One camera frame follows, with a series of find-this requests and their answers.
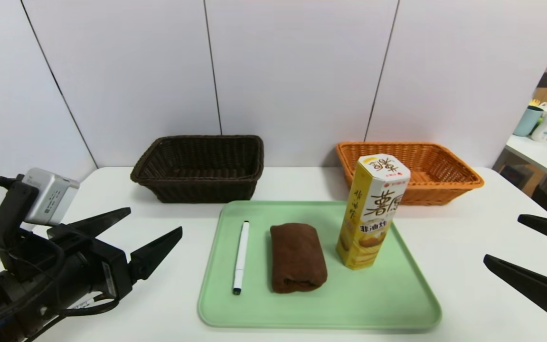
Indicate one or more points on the dark brown wicker basket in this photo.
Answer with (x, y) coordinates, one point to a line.
(197, 190)

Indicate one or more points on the teal cup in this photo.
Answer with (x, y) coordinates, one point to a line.
(527, 121)

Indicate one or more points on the orange wicker basket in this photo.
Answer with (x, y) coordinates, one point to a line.
(444, 190)

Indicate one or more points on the white side table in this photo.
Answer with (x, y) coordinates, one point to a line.
(544, 159)

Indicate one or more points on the white marker pen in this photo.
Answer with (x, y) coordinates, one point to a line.
(241, 256)

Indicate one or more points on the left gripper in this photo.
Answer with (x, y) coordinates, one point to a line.
(112, 275)

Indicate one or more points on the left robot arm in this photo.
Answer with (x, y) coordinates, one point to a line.
(12, 308)

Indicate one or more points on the brown towel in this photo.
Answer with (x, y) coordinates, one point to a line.
(297, 256)

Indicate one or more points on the yellow potato chips box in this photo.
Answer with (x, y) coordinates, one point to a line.
(373, 213)

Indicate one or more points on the light green plastic tray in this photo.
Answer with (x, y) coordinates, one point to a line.
(373, 294)

